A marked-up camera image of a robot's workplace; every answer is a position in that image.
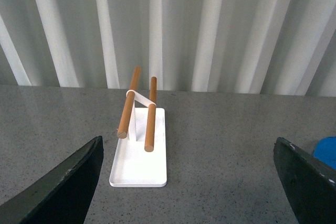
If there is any white pleated curtain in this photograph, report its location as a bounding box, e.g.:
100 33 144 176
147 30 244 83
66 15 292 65
1 0 335 96

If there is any white towel rack stand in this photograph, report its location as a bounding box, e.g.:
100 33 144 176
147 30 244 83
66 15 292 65
109 90 167 187

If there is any blue microfiber cloth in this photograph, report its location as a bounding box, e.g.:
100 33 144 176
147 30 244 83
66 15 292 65
313 136 336 169

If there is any right wooden rack rod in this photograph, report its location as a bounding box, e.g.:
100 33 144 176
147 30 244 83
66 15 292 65
144 77 157 152

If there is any wooden rack rod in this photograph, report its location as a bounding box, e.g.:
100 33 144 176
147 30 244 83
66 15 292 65
117 66 141 139
144 77 157 152

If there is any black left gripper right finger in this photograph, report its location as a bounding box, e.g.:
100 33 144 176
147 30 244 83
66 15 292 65
274 137 335 223

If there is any left wooden rack rod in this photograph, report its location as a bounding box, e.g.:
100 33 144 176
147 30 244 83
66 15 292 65
117 66 141 139

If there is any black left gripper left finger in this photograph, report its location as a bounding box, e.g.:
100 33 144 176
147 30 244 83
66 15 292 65
1 136 103 223

